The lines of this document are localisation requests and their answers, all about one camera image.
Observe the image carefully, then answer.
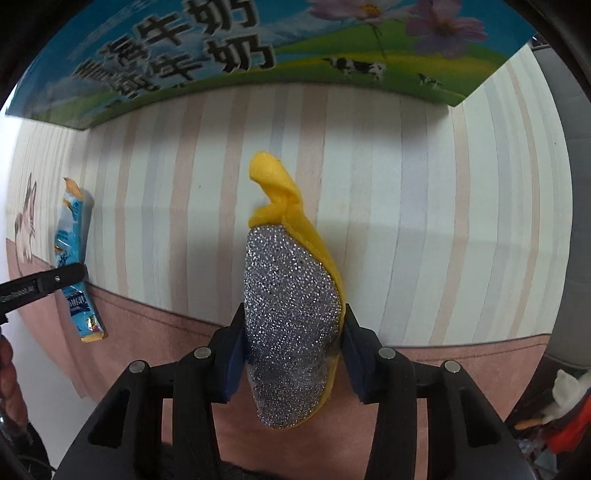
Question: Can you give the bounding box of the printed cardboard box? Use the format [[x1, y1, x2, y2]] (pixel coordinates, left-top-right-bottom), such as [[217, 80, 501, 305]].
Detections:
[[4, 0, 539, 132]]

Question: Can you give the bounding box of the yellow silver scouring pad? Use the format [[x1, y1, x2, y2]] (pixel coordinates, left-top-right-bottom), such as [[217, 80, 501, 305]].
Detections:
[[242, 151, 346, 430]]

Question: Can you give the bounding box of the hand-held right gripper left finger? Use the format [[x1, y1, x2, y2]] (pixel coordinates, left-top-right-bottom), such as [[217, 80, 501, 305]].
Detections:
[[55, 302, 247, 480]]

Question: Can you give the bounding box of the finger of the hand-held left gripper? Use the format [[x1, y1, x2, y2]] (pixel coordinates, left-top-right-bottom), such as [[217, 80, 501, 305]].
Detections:
[[36, 263, 89, 297]]

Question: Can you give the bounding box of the grey green chair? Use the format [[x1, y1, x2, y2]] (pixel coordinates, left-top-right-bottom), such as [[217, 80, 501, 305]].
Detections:
[[531, 34, 591, 370]]

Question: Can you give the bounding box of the person's left hand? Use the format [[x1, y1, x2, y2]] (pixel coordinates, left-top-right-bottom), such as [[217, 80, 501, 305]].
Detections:
[[0, 335, 29, 428]]

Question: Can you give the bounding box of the blue stick packet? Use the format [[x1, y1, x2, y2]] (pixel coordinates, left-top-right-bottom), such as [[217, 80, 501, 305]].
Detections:
[[54, 178, 108, 345]]

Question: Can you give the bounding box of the white goose plush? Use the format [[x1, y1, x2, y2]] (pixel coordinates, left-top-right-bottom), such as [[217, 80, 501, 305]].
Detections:
[[540, 369, 591, 423]]

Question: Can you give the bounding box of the striped cat print tablecloth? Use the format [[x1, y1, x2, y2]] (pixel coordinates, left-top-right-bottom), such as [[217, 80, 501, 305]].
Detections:
[[7, 44, 571, 462]]

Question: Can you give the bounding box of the red bag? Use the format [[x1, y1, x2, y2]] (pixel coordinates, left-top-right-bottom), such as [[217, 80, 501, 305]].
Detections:
[[545, 415, 591, 455]]

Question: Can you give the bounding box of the person's grey fleece clothing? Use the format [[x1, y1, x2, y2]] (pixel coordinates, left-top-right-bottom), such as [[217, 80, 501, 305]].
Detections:
[[203, 457, 370, 480]]

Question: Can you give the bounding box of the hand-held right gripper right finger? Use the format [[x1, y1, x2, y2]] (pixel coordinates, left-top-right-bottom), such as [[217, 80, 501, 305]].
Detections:
[[339, 305, 529, 480]]

